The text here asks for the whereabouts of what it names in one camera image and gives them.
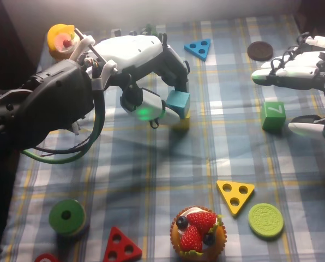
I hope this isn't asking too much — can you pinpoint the yellow triangle block with holes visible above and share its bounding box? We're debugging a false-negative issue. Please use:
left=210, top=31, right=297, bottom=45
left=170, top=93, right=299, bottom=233
left=216, top=180, right=255, bottom=217

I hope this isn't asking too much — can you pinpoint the brown toy sandwich cookie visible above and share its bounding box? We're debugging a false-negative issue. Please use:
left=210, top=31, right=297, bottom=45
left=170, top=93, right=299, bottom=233
left=246, top=41, right=274, bottom=62

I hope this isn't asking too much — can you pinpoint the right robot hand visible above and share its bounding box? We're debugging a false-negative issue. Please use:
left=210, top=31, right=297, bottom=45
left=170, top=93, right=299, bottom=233
left=251, top=32, right=325, bottom=148

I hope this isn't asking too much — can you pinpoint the teal wooden cube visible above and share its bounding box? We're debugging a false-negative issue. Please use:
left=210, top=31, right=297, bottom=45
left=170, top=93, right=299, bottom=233
left=166, top=90, right=191, bottom=120

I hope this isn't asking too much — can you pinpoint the green triangle block with holes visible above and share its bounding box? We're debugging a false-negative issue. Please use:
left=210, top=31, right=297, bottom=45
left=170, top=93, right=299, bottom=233
left=140, top=23, right=159, bottom=36

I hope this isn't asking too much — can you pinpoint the toy peach cupcake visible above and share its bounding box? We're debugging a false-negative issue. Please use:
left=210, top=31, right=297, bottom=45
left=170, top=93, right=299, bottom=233
left=47, top=23, right=83, bottom=61

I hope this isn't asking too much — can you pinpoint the red wooden ring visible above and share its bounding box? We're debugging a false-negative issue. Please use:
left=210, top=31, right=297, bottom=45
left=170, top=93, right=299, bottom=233
left=34, top=253, right=61, bottom=262

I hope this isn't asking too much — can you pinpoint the blue plaid tablecloth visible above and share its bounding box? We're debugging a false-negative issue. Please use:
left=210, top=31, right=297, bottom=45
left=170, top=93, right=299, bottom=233
left=0, top=15, right=325, bottom=262

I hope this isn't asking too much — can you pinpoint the green toy sandwich cookie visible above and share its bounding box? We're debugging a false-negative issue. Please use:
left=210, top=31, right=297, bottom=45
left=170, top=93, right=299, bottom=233
left=248, top=203, right=285, bottom=240

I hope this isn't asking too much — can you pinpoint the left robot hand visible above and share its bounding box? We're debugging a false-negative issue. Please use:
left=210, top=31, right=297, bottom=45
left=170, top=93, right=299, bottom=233
left=93, top=27, right=191, bottom=129

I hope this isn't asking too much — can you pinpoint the green cube number 7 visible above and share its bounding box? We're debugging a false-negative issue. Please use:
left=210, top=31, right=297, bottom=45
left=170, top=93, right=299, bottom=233
left=260, top=101, right=286, bottom=132

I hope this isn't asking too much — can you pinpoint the red triangle block with holes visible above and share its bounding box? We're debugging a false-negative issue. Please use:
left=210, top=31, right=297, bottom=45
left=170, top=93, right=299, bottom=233
left=103, top=225, right=143, bottom=262

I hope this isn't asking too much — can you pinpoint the green wooden ring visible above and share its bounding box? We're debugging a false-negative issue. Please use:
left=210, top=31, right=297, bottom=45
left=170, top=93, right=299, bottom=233
left=49, top=198, right=86, bottom=234

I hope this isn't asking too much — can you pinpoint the purple wooden ring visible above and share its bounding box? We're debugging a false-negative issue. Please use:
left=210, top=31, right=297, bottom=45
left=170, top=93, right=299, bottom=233
left=56, top=215, right=91, bottom=241

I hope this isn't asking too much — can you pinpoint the toy strawberry tart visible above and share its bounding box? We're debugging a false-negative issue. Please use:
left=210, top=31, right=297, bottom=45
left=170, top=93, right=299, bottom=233
left=170, top=206, right=227, bottom=259

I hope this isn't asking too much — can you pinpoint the yellow wooden cube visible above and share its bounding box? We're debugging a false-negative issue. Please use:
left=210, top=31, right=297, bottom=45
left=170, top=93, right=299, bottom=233
left=172, top=114, right=191, bottom=132

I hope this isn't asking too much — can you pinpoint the blue triangle block with holes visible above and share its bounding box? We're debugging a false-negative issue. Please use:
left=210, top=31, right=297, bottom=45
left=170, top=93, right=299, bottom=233
left=184, top=38, right=212, bottom=62

